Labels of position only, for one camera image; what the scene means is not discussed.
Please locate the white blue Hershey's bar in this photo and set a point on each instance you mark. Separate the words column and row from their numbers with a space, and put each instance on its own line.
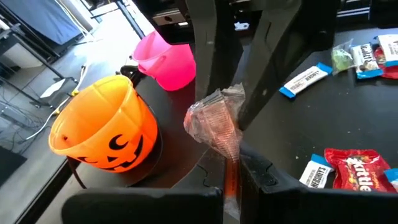
column 306, row 80
column 393, row 177
column 317, row 174
column 365, row 60
column 390, row 48

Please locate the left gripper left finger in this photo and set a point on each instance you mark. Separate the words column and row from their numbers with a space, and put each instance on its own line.
column 149, row 207

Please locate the black table mat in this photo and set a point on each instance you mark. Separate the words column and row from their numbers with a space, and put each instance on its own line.
column 295, row 130

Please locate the orange pumpkin face bucket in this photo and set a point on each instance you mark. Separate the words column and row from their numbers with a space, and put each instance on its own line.
column 102, row 124

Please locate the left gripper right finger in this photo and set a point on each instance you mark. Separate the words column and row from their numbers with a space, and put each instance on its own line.
column 311, row 208

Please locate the clear green gummy pack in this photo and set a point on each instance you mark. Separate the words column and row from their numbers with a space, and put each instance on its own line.
column 342, row 59

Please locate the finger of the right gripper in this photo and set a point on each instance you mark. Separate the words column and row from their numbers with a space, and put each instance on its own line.
column 214, row 46
column 270, row 56

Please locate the pink plastic bucket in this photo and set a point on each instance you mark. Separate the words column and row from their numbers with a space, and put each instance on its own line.
column 174, row 68

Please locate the clear red gummy pack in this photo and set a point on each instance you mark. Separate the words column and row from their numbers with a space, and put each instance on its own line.
column 214, row 124

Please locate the blue panel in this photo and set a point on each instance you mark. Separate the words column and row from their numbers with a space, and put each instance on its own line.
column 43, row 18

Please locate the silver base bracket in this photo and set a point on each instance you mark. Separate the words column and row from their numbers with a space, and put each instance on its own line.
column 169, row 18

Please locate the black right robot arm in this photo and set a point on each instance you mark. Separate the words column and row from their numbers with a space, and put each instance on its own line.
column 314, row 18

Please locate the black table frame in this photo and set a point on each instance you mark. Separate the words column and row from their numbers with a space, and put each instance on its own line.
column 43, row 199

